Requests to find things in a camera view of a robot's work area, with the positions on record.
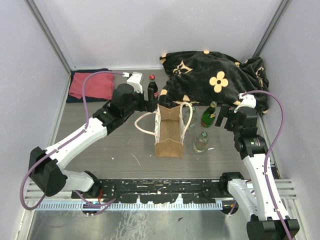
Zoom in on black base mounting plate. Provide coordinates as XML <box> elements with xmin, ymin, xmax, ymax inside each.
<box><xmin>81</xmin><ymin>178</ymin><xmax>233</xmax><ymax>204</ymax></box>

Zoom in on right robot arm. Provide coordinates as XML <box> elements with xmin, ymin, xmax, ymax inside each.
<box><xmin>215</xmin><ymin>105</ymin><xmax>300</xmax><ymax>240</ymax></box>

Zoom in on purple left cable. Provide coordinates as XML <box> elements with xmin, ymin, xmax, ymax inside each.
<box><xmin>19</xmin><ymin>70</ymin><xmax>125</xmax><ymax>216</ymax></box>

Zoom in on green bottle right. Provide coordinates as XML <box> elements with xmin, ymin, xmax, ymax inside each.
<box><xmin>200</xmin><ymin>101</ymin><xmax>218</xmax><ymax>128</ymax></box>

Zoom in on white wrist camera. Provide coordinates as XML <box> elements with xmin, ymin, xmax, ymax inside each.
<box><xmin>122</xmin><ymin>72</ymin><xmax>143</xmax><ymax>94</ymax></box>
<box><xmin>233</xmin><ymin>93</ymin><xmax>257</xmax><ymax>113</ymax></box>

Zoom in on clear bottle upper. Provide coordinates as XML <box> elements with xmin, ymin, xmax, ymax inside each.
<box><xmin>183</xmin><ymin>106</ymin><xmax>198</xmax><ymax>130</ymax></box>

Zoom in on white cable duct strip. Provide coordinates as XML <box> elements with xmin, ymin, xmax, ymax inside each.
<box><xmin>35</xmin><ymin>200</ymin><xmax>223</xmax><ymax>211</ymax></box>

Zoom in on cola glass bottle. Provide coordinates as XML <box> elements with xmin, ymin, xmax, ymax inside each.
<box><xmin>147</xmin><ymin>74</ymin><xmax>159</xmax><ymax>105</ymax></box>

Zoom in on black floral blanket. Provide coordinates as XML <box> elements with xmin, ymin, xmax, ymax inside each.
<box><xmin>159</xmin><ymin>51</ymin><xmax>270</xmax><ymax>108</ymax></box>

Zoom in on red folded cloth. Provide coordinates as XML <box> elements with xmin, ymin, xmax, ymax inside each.
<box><xmin>69</xmin><ymin>72</ymin><xmax>115</xmax><ymax>101</ymax></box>

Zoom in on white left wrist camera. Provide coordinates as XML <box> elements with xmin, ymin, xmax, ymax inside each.
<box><xmin>122</xmin><ymin>72</ymin><xmax>143</xmax><ymax>94</ymax></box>

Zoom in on dark blue folded cloth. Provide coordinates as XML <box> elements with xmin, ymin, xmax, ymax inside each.
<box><xmin>66</xmin><ymin>68</ymin><xmax>115</xmax><ymax>103</ymax></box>

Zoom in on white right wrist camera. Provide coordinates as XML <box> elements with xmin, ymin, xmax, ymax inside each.
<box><xmin>233</xmin><ymin>93</ymin><xmax>257</xmax><ymax>113</ymax></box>

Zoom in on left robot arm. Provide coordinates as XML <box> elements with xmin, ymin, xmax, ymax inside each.
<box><xmin>29</xmin><ymin>83</ymin><xmax>158</xmax><ymax>198</ymax></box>

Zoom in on clear bottle lower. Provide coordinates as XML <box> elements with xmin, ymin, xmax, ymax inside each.
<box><xmin>192</xmin><ymin>131</ymin><xmax>209</xmax><ymax>154</ymax></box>

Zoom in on clear bottle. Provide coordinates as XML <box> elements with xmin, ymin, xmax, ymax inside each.
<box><xmin>192</xmin><ymin>131</ymin><xmax>209</xmax><ymax>154</ymax></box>
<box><xmin>183</xmin><ymin>106</ymin><xmax>198</xmax><ymax>130</ymax></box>

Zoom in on brown canvas bag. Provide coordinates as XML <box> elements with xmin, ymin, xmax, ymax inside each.
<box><xmin>134</xmin><ymin>102</ymin><xmax>193</xmax><ymax>158</ymax></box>

